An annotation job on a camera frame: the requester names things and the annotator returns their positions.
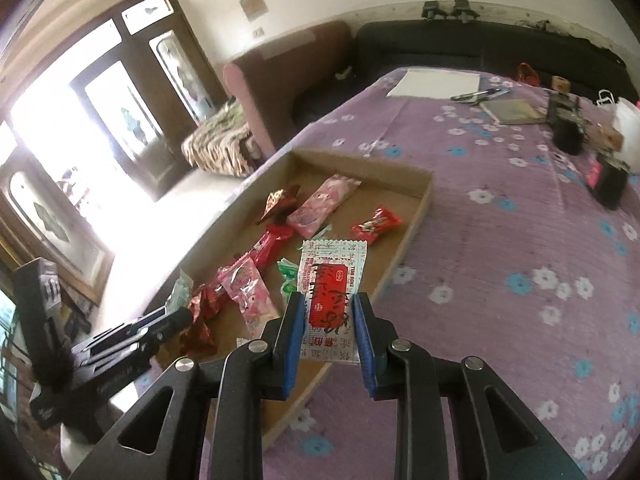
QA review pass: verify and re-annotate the white red printed sachet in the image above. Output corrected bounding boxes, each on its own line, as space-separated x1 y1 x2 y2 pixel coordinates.
297 240 367 365

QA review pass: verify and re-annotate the green white snack packet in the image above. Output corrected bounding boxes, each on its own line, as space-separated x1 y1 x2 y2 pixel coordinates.
165 270 193 313

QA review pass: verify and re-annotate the small green candy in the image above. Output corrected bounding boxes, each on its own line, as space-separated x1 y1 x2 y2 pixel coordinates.
277 258 298 306

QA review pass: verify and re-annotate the pink white small packet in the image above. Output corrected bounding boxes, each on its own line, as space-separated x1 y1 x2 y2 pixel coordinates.
217 254 280 339

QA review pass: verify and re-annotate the large red snack packet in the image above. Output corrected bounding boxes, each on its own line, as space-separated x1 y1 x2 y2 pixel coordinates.
246 224 295 271

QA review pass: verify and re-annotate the shallow cardboard tray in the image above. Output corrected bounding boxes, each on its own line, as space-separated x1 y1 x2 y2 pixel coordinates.
151 150 434 452

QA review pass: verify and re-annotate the small red candy packet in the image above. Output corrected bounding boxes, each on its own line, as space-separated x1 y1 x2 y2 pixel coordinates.
350 207 402 245

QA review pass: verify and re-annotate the pink patterned snack packet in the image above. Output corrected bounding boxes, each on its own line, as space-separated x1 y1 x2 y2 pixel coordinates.
286 174 361 240

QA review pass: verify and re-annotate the dark red foil snack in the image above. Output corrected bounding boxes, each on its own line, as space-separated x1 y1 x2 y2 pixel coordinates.
257 184 300 224

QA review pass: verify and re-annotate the purple floral tablecloth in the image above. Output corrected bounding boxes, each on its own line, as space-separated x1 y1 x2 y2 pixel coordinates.
292 70 639 479

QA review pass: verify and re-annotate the patterned blanket on seat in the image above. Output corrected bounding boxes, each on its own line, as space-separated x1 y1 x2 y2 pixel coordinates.
181 99 265 178

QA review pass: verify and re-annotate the wooden glass door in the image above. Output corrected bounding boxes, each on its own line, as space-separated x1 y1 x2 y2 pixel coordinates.
1 0 226 300

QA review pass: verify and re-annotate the brown armchair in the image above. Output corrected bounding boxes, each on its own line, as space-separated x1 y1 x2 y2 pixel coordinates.
222 20 352 157

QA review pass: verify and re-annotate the black pen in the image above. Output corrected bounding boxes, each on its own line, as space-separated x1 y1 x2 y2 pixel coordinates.
450 88 510 104

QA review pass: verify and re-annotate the white paper sheet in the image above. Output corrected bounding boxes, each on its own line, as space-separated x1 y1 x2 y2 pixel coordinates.
387 68 480 100

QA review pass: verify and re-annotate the olive notebook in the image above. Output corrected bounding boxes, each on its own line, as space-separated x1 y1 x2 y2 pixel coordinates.
480 99 546 125

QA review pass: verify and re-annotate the near black cork-top jar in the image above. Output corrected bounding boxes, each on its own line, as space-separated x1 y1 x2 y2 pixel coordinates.
587 126 630 210

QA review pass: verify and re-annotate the black cork-top jar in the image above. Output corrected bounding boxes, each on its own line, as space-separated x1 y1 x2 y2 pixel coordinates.
546 76 586 155
587 126 630 210

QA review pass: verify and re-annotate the far black cork-top jar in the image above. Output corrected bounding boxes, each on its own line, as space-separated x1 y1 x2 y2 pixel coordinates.
546 76 586 155

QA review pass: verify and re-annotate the black sofa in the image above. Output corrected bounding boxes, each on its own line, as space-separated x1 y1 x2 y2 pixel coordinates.
292 20 638 129

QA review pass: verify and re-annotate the black clamp on ledge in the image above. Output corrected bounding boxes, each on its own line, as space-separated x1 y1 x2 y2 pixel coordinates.
450 0 480 24
421 1 448 22

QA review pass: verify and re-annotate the small wall plaque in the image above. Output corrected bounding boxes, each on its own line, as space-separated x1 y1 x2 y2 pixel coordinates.
240 0 268 22

